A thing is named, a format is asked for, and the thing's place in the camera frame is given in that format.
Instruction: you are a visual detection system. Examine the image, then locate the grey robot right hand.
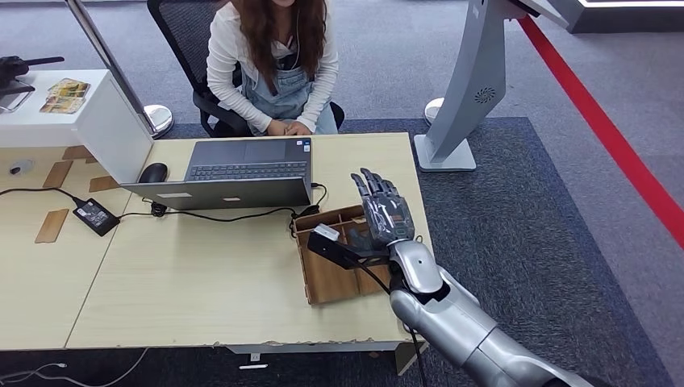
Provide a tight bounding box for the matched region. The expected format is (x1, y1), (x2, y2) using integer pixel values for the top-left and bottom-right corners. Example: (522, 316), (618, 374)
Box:
(349, 167), (417, 253)

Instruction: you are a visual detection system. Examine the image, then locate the person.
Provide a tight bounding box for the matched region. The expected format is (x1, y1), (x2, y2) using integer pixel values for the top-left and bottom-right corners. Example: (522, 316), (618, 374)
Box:
(205, 0), (340, 137)

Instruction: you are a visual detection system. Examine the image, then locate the flat wooden card piece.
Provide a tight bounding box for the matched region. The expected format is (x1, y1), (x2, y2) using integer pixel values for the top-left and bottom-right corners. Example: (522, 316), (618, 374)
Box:
(42, 159), (74, 189)
(88, 175), (122, 194)
(61, 145), (99, 164)
(34, 208), (70, 244)

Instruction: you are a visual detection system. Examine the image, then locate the grey laptop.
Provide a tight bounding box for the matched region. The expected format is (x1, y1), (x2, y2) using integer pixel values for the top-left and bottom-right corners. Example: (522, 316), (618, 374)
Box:
(121, 137), (314, 211)

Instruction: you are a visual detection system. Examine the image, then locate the wooden divided box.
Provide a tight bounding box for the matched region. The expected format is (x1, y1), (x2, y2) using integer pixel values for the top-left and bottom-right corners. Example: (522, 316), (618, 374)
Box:
(293, 205), (399, 306)

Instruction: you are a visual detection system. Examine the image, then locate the white round stanchion base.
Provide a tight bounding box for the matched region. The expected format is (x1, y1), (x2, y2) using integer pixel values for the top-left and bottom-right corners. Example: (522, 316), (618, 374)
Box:
(424, 98), (446, 127)

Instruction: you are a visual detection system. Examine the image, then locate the black mesh office chair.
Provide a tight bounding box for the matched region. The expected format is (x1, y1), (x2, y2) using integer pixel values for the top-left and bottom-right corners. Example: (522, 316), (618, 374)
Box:
(147, 0), (346, 139)

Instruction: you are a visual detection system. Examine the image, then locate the black computer mouse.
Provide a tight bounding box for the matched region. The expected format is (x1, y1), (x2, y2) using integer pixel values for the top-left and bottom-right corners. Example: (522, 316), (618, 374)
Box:
(137, 162), (169, 185)

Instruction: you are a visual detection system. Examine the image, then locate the grey kiosk stand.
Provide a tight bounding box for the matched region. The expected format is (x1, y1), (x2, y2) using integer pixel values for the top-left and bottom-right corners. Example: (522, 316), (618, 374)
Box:
(414, 0), (569, 173)

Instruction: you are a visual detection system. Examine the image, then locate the white cabinet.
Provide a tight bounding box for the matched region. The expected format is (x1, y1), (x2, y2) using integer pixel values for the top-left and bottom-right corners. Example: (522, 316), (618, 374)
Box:
(0, 69), (155, 185)

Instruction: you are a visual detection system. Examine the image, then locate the black power adapter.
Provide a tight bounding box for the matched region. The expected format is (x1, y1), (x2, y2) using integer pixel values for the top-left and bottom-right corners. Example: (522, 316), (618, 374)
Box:
(72, 198), (121, 238)

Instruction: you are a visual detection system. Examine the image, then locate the small dark tray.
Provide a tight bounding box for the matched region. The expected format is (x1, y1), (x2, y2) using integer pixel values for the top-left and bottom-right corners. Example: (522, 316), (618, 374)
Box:
(0, 80), (37, 113)

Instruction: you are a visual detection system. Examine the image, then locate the black handheld device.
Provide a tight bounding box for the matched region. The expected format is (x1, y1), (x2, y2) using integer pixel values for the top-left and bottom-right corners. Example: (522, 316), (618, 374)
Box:
(0, 55), (65, 89)

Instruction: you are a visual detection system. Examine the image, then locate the grey platform with light strip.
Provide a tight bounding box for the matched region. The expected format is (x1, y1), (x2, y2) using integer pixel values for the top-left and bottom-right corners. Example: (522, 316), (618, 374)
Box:
(544, 0), (684, 35)

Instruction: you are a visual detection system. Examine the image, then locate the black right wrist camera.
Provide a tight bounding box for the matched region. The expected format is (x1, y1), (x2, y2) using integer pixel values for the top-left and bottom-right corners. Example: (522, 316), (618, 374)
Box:
(307, 224), (394, 271)

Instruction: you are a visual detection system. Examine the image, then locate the black laptop charging cable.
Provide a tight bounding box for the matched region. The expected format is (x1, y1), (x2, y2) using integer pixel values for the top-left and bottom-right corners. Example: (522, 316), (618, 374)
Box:
(117, 183), (329, 239)

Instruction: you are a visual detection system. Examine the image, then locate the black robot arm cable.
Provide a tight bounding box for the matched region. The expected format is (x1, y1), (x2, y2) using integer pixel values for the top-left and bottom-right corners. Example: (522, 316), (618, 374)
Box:
(347, 259), (428, 387)

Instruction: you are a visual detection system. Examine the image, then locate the chrome stanchion post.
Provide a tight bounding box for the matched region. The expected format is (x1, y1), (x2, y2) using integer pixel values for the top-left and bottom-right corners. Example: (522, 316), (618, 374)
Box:
(65, 0), (174, 140)

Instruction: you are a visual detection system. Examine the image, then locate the black mains power cord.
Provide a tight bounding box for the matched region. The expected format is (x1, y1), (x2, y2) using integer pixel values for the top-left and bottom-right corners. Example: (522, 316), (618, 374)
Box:
(0, 186), (86, 207)

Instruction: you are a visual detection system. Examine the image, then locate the long white cable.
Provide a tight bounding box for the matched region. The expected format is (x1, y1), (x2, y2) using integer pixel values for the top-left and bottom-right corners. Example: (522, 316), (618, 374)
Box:
(0, 347), (151, 387)

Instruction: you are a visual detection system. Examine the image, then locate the short white cable with plug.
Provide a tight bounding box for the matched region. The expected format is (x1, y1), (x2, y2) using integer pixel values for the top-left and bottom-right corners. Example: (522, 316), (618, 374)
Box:
(0, 362), (69, 381)

